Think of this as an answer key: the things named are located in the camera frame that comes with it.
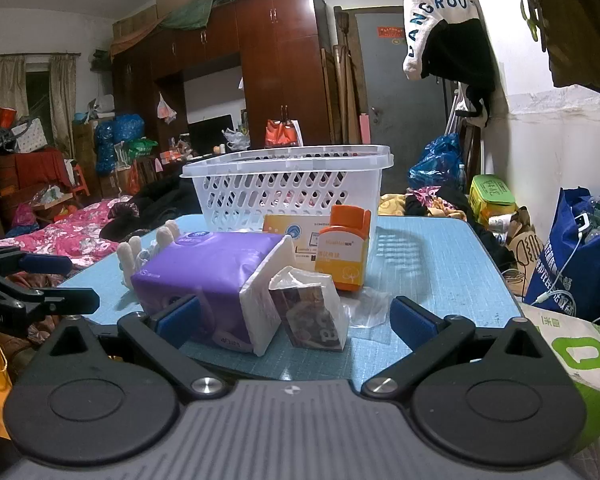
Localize red cloth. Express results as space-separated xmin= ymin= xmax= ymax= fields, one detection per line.
xmin=0 ymin=148 xmax=74 ymax=196

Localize brown wooden wardrobe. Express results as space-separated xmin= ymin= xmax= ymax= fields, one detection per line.
xmin=111 ymin=0 xmax=332 ymax=153

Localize green cloth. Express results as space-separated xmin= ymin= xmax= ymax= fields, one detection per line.
xmin=159 ymin=0 xmax=282 ymax=29

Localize orange pill bottle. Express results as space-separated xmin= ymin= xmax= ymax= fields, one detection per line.
xmin=314 ymin=204 xmax=373 ymax=292

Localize metal folding rack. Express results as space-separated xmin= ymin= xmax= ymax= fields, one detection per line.
xmin=445 ymin=87 xmax=472 ymax=137

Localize black clothing pile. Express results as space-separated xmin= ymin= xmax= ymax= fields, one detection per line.
xmin=100 ymin=174 xmax=204 ymax=242

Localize small brown tissue packet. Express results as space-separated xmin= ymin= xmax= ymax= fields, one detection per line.
xmin=268 ymin=265 xmax=351 ymax=354

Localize black monitor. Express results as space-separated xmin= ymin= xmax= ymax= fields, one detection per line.
xmin=187 ymin=113 xmax=236 ymax=154

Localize yellow floral cloth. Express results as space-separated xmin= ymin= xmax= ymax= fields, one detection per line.
xmin=378 ymin=186 xmax=469 ymax=222

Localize white printed garment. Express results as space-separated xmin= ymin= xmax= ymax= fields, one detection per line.
xmin=402 ymin=0 xmax=482 ymax=81

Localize grey door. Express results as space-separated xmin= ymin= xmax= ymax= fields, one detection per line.
xmin=354 ymin=12 xmax=455 ymax=162

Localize clear plastic bag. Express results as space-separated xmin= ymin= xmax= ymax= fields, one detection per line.
xmin=336 ymin=287 xmax=397 ymax=343

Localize pink floral blanket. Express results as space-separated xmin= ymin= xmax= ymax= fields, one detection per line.
xmin=0 ymin=197 xmax=181 ymax=282

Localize orange and white bag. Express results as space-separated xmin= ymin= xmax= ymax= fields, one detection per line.
xmin=264 ymin=118 xmax=302 ymax=150

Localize black garment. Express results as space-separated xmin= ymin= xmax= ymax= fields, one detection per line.
xmin=420 ymin=18 xmax=497 ymax=129

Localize wooden boards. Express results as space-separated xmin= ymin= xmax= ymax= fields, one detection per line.
xmin=321 ymin=6 xmax=364 ymax=146

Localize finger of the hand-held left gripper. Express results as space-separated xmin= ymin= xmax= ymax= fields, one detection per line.
xmin=0 ymin=246 xmax=74 ymax=281
xmin=0 ymin=270 xmax=101 ymax=317

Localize yellow-green box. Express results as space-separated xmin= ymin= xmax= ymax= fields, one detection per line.
xmin=468 ymin=174 xmax=519 ymax=227

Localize beige curtain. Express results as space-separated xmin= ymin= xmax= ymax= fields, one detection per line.
xmin=48 ymin=53 xmax=77 ymax=159
xmin=0 ymin=55 xmax=29 ymax=117

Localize stack of blue bags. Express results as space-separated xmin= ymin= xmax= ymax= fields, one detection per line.
xmin=94 ymin=113 xmax=146 ymax=176

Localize purple tissue pack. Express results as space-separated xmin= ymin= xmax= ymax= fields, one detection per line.
xmin=130 ymin=231 xmax=297 ymax=358

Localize white plastic basket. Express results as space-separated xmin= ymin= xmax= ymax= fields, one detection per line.
xmin=180 ymin=144 xmax=395 ymax=234

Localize white cable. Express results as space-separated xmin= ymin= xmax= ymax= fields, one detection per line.
xmin=534 ymin=212 xmax=600 ymax=327

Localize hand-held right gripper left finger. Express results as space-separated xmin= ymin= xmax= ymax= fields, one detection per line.
xmin=39 ymin=295 xmax=231 ymax=404

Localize blue plastic bag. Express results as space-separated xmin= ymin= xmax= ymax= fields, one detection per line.
xmin=407 ymin=133 xmax=465 ymax=191

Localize yellow card box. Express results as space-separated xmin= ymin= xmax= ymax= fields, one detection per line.
xmin=262 ymin=213 xmax=332 ymax=274

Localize brown paper bag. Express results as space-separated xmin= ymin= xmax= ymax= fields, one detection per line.
xmin=500 ymin=207 xmax=547 ymax=302

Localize green and white carton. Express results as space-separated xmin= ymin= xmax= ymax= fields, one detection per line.
xmin=521 ymin=304 xmax=600 ymax=457

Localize white and red plastic bag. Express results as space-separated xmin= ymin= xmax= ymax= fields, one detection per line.
xmin=156 ymin=92 xmax=178 ymax=125

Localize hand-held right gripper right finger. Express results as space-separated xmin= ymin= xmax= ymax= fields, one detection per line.
xmin=360 ymin=296 xmax=561 ymax=404

